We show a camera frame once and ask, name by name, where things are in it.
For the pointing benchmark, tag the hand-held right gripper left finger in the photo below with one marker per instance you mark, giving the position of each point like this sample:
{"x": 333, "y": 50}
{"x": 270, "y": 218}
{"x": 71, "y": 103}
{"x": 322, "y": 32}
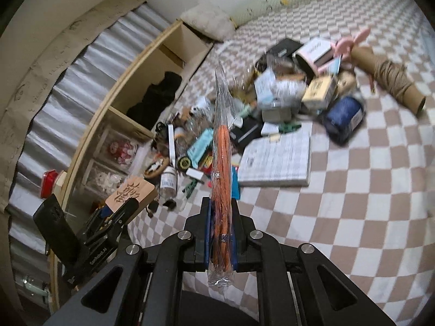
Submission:
{"x": 204, "y": 231}

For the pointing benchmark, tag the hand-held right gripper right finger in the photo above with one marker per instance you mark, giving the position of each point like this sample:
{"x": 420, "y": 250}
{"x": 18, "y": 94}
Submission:
{"x": 239, "y": 241}

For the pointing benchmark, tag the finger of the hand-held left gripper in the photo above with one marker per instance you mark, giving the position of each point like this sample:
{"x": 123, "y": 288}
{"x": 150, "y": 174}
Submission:
{"x": 98, "y": 229}
{"x": 127, "y": 212}

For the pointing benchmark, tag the wooden plaque black characters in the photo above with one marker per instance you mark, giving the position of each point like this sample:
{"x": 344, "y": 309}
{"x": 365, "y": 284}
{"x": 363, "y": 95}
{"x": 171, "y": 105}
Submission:
{"x": 136, "y": 190}

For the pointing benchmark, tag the orange sticks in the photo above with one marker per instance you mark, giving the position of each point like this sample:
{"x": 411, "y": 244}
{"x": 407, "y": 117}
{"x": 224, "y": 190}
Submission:
{"x": 222, "y": 163}

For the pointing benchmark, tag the clear drawer red white items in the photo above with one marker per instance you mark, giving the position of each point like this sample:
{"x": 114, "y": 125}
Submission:
{"x": 119, "y": 147}

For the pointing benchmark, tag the small bottle white label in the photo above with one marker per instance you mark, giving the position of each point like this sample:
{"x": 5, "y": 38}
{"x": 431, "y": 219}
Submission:
{"x": 168, "y": 181}

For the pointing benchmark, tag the round wooden framed ornament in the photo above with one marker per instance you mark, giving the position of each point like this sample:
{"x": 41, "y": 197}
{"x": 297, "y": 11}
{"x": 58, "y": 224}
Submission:
{"x": 157, "y": 167}

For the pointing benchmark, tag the black yellow tape measure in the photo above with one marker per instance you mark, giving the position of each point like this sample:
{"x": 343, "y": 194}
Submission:
{"x": 184, "y": 163}

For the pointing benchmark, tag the long white stick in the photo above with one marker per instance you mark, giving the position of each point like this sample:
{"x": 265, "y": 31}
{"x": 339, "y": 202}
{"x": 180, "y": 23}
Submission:
{"x": 171, "y": 146}

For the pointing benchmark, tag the teal packet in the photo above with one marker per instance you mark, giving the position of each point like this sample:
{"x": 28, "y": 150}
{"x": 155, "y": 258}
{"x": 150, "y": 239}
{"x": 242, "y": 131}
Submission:
{"x": 200, "y": 144}

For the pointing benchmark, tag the printed paper notebook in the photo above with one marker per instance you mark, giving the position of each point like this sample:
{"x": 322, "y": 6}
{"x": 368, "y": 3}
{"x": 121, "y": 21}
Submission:
{"x": 275, "y": 156}

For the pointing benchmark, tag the black cloth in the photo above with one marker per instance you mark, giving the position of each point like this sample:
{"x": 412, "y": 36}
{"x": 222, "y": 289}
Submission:
{"x": 156, "y": 98}

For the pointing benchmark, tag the wooden shelf unit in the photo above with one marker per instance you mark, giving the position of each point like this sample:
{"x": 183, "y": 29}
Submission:
{"x": 136, "y": 74}

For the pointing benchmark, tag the silver pleated curtain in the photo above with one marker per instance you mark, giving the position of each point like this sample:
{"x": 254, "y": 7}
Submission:
{"x": 68, "y": 85}

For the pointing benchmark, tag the white crumpled packet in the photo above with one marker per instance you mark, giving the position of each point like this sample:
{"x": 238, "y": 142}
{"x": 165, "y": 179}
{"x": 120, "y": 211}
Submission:
{"x": 278, "y": 88}

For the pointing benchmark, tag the dark blue pouch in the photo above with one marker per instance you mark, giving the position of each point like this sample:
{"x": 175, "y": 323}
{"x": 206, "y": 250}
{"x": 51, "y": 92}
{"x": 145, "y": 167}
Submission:
{"x": 343, "y": 119}

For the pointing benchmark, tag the yellow small box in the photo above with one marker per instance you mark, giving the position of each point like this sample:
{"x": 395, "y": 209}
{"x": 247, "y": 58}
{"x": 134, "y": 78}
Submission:
{"x": 317, "y": 91}

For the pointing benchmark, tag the beige patterned valance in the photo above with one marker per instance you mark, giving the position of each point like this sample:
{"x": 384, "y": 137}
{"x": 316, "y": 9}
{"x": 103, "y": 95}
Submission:
{"x": 68, "y": 30}

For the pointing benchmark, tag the white box black trim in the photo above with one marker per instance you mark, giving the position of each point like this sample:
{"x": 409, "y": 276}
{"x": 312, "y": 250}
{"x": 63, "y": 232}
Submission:
{"x": 314, "y": 52}

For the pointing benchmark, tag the white fluffy pillow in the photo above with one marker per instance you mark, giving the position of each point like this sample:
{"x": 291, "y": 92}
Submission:
{"x": 207, "y": 22}

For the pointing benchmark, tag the pink handheld fan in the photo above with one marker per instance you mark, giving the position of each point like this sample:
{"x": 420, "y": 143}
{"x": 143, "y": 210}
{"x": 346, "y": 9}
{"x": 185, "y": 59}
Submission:
{"x": 346, "y": 46}

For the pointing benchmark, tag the twine spool cardboard tube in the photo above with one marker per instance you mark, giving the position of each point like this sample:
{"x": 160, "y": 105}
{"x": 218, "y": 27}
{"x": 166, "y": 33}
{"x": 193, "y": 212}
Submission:
{"x": 390, "y": 74}

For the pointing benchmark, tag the green bolster pillow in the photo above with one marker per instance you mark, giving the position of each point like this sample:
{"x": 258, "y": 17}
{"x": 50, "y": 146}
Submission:
{"x": 299, "y": 0}

